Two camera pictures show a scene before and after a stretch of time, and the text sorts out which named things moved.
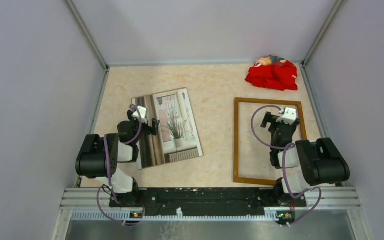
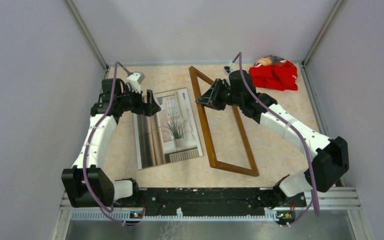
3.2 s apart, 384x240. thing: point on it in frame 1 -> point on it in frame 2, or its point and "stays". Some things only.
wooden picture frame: (236, 178) -> (194, 72)
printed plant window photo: (177, 138) stays
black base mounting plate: (205, 200) stays
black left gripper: (149, 129) -> (149, 108)
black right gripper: (271, 118) -> (210, 98)
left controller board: (136, 214) stays
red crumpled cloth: (272, 72) stays
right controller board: (287, 216) stays
